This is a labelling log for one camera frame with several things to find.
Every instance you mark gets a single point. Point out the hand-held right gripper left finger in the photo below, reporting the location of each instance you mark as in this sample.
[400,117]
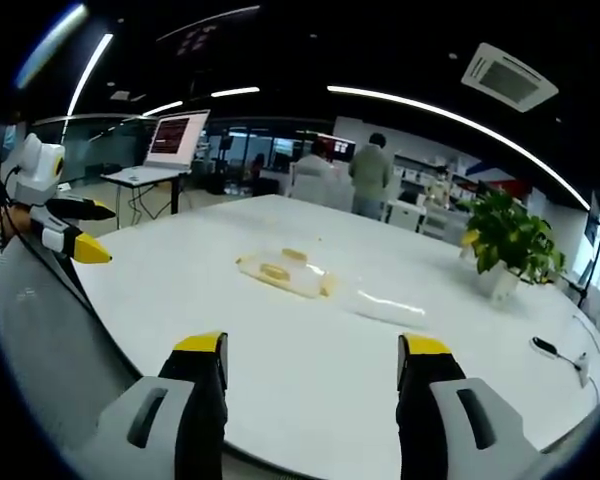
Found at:
[190,400]

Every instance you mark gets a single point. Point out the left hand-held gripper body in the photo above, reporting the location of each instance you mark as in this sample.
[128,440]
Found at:
[32,172]

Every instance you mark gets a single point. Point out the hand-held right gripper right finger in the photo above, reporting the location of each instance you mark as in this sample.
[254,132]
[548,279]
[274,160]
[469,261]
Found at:
[430,400]

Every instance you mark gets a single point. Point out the beige plastic buckle part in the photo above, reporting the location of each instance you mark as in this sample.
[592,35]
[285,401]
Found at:
[275,272]
[294,254]

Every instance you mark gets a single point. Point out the person's left hand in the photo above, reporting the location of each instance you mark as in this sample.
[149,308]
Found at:
[21,220]

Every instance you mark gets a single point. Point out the white desk with black legs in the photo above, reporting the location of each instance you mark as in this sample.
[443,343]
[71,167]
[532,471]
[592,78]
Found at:
[145,180]

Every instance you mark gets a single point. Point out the empty clear plastic bag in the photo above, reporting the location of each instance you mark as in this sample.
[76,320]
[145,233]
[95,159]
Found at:
[390,307]

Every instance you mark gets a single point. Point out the ceiling light strip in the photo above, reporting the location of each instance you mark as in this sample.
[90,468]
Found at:
[90,75]

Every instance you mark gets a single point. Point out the open white laptop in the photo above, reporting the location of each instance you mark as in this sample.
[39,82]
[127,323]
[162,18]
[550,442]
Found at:
[177,137]

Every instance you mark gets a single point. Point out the small black device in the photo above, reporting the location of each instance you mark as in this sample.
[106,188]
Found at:
[545,346]

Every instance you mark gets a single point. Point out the white plant pot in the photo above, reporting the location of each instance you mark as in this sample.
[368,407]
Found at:
[499,282]

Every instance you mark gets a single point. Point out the white power adapter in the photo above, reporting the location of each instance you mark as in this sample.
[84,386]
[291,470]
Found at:
[584,370]

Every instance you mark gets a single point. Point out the green potted plant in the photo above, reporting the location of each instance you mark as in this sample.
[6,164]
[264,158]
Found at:
[510,235]

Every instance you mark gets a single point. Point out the black tripod stand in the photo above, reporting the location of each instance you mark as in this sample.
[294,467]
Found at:
[592,265]

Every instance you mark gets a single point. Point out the shelf with white boxes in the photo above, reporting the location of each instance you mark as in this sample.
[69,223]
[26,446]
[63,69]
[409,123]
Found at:
[430,175]

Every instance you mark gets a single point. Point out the red lit monitor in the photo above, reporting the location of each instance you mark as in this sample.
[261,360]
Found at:
[342,146]

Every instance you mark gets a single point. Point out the long curved ceiling light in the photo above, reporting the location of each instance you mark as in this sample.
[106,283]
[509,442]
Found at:
[455,117]

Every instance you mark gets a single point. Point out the ceiling air conditioner vent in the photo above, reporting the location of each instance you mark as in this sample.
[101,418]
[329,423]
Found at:
[510,77]

